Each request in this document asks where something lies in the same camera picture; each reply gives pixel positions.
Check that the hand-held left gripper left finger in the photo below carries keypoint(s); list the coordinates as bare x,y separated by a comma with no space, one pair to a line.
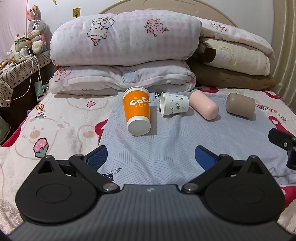
98,158

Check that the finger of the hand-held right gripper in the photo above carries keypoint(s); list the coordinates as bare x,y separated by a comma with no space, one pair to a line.
278,137

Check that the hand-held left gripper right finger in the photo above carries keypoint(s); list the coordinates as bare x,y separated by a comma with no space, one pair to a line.
204,158

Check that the orange paper cup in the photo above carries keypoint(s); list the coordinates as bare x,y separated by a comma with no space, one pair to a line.
136,109

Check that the brown plastic cup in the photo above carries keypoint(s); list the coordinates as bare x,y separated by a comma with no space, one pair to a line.
240,105

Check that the pink plastic cup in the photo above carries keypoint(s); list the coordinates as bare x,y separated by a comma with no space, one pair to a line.
203,105

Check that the white leaf print paper cup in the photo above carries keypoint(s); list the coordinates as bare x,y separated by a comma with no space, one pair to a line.
175,104

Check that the grey patterned cloth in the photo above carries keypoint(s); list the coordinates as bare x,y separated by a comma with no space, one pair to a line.
173,143

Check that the brown folded blanket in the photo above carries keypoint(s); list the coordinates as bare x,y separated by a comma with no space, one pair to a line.
231,78

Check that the beige curtain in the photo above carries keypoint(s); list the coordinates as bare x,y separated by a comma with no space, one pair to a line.
286,58

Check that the white pink folded quilt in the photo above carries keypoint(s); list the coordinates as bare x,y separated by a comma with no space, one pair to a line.
92,76

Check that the cream folded blanket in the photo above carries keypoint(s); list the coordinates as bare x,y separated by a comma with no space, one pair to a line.
245,60

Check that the light green container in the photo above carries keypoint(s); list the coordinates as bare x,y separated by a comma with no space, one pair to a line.
39,89

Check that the dark green bag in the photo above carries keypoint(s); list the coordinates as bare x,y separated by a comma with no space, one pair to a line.
4,132

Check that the bedside table with patterned cover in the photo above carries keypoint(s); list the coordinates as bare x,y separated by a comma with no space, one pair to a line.
13,74

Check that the pink checked folded quilt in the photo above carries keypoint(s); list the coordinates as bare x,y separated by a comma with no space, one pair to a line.
129,39

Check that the grey rabbit plush toy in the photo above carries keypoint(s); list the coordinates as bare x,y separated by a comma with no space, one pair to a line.
35,27

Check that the beige bed headboard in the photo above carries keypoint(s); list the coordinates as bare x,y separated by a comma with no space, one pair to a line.
185,7

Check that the white lamp pole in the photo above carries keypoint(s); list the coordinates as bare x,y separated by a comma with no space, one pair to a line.
26,14

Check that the yellow wall sticker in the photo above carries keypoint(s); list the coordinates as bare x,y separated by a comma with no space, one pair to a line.
76,12

